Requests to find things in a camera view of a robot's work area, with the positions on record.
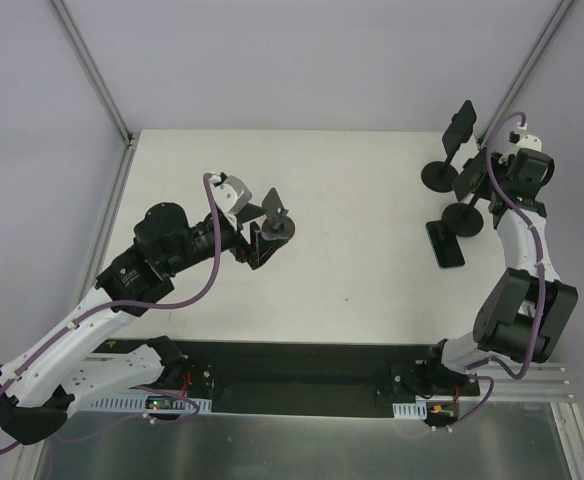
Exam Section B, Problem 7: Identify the grey stand with wooden base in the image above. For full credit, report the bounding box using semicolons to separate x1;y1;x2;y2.
261;188;295;241

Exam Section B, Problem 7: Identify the black clamp phone stand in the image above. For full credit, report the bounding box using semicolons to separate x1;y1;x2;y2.
420;99;478;194
441;194;484;238

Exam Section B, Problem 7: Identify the blue-edged black phone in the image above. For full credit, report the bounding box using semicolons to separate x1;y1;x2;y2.
425;221;465;270

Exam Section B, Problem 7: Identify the white-edged black phone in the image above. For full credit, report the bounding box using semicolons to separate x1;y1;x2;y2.
452;148;486;202

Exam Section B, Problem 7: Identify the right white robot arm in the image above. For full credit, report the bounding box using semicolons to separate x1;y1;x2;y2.
422;148;578;395

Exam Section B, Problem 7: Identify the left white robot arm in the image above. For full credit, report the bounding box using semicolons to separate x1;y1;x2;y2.
0;203;295;445

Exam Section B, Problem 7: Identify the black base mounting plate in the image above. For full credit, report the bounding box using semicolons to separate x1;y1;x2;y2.
96;339;493;416

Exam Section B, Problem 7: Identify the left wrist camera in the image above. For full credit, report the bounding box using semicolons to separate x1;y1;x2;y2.
208;174;252;215

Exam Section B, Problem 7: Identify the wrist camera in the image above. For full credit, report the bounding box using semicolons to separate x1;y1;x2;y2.
499;125;543;164
208;174;252;215

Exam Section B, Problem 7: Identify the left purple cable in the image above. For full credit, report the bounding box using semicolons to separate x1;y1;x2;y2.
0;172;223;457

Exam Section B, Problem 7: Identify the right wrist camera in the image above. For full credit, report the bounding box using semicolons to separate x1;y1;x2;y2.
499;125;543;164

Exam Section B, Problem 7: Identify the left white cable duct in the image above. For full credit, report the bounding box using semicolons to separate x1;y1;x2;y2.
80;392;212;414

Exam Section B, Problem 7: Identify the white cable duct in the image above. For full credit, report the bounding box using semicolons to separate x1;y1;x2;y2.
392;397;461;421
80;392;212;414

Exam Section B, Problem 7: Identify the aluminium frame post right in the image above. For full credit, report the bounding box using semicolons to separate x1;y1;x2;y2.
476;0;579;146

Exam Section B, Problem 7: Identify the aluminium frame post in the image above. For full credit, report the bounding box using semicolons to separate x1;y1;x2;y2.
47;0;135;147
476;0;579;146

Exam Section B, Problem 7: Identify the aluminium frame post left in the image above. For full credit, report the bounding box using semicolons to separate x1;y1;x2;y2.
47;0;135;147

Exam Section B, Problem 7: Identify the right white cable duct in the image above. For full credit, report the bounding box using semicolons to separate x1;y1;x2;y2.
392;397;461;421

